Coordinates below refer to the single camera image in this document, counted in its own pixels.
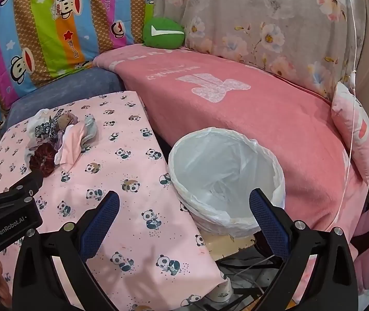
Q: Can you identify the striped monkey-print sheet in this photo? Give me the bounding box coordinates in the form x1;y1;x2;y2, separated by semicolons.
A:
0;0;156;130

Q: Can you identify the pink pillow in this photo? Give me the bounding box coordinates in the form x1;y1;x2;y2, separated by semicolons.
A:
331;82;369;185

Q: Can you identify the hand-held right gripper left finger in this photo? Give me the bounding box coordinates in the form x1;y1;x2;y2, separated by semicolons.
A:
12;190;122;311

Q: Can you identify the grey floral sheet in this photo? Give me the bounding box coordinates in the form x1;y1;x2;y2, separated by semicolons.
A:
154;0;366;101

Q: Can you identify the white cable with switch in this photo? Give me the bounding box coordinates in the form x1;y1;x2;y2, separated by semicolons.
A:
314;0;360;234

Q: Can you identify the blue-grey cushion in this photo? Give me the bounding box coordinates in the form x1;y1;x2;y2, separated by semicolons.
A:
0;68;125;133

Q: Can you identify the dark red scrunchie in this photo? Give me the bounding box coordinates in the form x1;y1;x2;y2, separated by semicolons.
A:
29;143;57;177

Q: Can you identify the white sock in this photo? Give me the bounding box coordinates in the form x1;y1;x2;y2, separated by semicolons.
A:
27;108;50;137

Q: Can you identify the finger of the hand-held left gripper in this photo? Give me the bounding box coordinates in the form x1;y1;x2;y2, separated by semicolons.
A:
8;171;45;203

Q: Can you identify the pink blanket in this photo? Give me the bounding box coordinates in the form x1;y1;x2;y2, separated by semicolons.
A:
93;44;369;302

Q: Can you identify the leopard-print scrunchie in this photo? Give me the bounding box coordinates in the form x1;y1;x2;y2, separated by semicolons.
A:
34;112;65;141

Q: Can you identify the waste bin with white liner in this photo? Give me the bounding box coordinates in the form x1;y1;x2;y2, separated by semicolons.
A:
168;127;286;238

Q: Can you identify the pink panda-print cloth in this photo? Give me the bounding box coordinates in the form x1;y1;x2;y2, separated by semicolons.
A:
0;90;227;311

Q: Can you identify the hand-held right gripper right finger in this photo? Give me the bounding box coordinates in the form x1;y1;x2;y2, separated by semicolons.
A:
248;188;358;311

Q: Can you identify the pale pink sock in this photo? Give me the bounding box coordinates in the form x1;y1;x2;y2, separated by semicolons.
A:
55;125;86;169

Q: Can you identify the green check-mark cushion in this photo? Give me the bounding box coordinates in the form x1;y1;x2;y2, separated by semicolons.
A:
142;17;185;50

